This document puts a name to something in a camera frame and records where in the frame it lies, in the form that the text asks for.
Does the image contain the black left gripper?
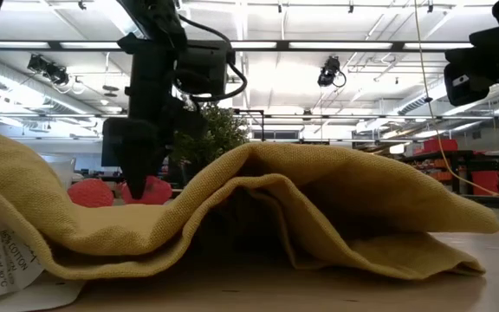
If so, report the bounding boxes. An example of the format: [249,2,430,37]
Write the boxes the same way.
[101,32,207,200]

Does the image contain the red toy strawberry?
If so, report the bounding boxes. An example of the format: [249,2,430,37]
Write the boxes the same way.
[67,178,115,209]
[120,175,173,206]

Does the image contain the clear plastic tupperware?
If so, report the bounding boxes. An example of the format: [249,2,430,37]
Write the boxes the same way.
[41,154,78,191]

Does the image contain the black plant pot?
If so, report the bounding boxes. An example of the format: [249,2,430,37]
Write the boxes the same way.
[178,160,201,186]

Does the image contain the green artificial plant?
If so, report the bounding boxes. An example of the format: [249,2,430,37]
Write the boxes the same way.
[169,101,251,174]

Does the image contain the black shelf rack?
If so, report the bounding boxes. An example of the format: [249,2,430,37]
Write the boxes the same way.
[399,149,499,197]

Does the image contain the thin black metal stand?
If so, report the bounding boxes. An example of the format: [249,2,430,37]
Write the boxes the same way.
[233,108,266,142]

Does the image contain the flat red storage bin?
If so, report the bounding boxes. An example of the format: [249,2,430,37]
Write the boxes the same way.
[422,138,459,153]

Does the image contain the black ceiling-mounted device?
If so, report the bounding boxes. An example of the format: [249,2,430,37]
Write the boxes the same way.
[27,53,70,87]

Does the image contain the tall red storage bin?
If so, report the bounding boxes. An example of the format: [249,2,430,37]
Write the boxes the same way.
[470,170,499,196]

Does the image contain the orange storage bins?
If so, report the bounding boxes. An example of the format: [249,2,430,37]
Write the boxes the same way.
[430,158,453,181]

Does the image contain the blank white label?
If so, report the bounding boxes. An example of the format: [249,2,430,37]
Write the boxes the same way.
[0,271,87,312]

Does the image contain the yellow cotton cloth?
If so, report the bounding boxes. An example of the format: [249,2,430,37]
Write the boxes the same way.
[0,127,499,281]

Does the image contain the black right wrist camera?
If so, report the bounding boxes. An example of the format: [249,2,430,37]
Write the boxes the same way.
[443,48,493,107]

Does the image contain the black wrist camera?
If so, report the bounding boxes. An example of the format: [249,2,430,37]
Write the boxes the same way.
[175,41,237,96]
[443,48,493,107]

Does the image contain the long yellow hanging cable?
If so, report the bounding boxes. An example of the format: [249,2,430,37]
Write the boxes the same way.
[412,0,499,198]

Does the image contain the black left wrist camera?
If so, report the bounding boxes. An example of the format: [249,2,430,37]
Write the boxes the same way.
[175,41,237,96]

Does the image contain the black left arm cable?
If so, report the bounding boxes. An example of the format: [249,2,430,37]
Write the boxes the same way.
[173,14,249,103]

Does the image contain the black overhead frame beam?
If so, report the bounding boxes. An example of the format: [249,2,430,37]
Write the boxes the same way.
[0,40,476,53]

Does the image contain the black overhead rig camera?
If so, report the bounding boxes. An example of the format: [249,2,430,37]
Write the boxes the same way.
[317,55,347,88]

